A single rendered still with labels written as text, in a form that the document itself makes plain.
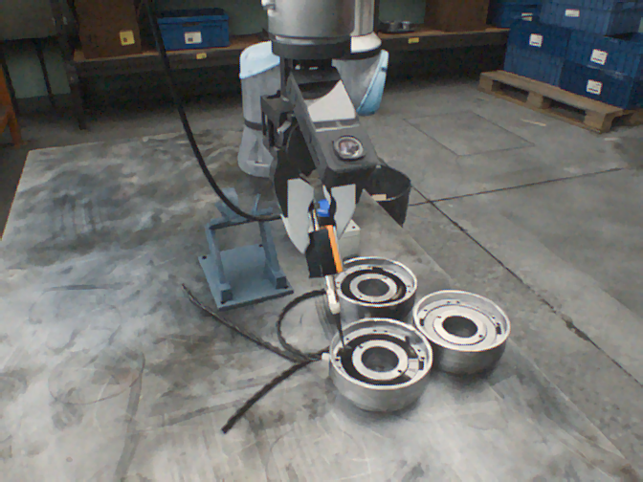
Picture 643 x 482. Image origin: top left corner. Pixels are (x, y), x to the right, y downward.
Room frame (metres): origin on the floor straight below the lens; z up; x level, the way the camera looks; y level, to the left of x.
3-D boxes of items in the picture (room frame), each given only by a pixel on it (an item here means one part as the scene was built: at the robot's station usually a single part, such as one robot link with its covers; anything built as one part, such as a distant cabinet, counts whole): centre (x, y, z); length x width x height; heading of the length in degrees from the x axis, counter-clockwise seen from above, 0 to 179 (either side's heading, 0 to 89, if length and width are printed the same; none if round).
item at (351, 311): (0.53, -0.06, 0.82); 0.10 x 0.10 x 0.04
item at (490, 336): (0.46, -0.15, 0.82); 0.08 x 0.08 x 0.02
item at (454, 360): (0.46, -0.15, 0.82); 0.10 x 0.10 x 0.04
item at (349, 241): (0.68, -0.01, 0.82); 0.08 x 0.07 x 0.05; 20
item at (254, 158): (1.00, 0.09, 0.85); 0.15 x 0.15 x 0.10
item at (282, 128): (0.50, 0.01, 1.07); 0.09 x 0.08 x 0.12; 23
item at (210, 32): (4.01, 0.94, 0.56); 0.52 x 0.38 x 0.22; 107
